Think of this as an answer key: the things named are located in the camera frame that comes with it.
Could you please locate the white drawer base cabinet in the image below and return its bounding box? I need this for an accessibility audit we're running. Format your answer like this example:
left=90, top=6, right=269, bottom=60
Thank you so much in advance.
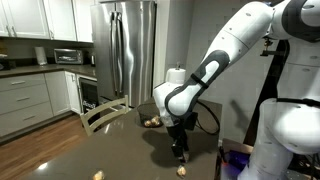
left=0, top=73, right=55, bottom=138

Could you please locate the white wooden chair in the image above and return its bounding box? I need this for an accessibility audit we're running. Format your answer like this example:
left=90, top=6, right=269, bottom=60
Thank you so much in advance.
left=79, top=94, right=131, bottom=137

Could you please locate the silver toaster oven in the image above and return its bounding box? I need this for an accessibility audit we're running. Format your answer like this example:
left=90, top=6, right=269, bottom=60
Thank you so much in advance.
left=53, top=48, right=85, bottom=66

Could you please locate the white upper wall cabinet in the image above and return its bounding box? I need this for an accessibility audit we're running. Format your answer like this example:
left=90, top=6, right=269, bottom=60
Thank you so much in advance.
left=43, top=0, right=78, bottom=42
left=72, top=0, right=95, bottom=44
left=0, top=0, right=51, bottom=40

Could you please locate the black undercounter wine cooler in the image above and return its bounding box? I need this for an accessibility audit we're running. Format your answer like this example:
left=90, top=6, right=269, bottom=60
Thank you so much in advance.
left=78, top=75, right=100, bottom=115

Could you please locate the white single-door base cabinet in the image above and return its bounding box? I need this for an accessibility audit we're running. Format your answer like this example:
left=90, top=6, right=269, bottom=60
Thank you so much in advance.
left=44, top=70, right=83, bottom=117

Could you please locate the stainless steel refrigerator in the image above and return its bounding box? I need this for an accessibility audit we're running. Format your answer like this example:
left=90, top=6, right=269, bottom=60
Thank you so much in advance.
left=89, top=0, right=157, bottom=108

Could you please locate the black tripod stand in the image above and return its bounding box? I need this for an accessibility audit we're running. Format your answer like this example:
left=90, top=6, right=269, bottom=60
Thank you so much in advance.
left=242, top=35, right=292, bottom=146

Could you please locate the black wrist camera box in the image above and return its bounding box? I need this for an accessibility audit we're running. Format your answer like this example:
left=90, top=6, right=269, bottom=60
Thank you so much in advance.
left=183, top=112, right=200, bottom=132

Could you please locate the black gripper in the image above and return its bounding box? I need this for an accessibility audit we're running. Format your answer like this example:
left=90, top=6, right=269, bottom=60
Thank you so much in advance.
left=165, top=120, right=190, bottom=166

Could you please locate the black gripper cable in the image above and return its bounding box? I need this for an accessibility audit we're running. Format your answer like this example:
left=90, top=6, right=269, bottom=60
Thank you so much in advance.
left=194, top=99, right=221, bottom=136

